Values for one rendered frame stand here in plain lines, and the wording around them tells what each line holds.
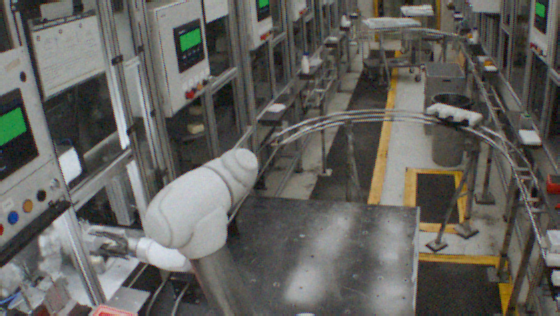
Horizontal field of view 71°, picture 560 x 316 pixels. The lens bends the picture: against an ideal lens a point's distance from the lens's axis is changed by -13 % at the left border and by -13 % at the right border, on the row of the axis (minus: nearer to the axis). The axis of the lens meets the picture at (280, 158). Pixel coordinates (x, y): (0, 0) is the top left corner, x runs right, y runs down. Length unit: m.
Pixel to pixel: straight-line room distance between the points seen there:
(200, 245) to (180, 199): 0.12
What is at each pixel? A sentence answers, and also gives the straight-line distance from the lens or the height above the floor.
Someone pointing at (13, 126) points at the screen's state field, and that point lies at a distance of 1.24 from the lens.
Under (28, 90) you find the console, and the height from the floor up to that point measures 1.71.
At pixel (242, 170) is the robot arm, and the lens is 1.08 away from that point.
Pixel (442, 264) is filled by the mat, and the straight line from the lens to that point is 3.10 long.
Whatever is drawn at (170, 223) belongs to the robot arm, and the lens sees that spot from 0.98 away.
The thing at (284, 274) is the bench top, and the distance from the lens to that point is 1.98.
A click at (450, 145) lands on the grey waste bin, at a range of 4.21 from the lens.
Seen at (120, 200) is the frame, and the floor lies 1.05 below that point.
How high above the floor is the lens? 1.97
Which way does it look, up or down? 26 degrees down
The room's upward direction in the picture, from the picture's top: 5 degrees counter-clockwise
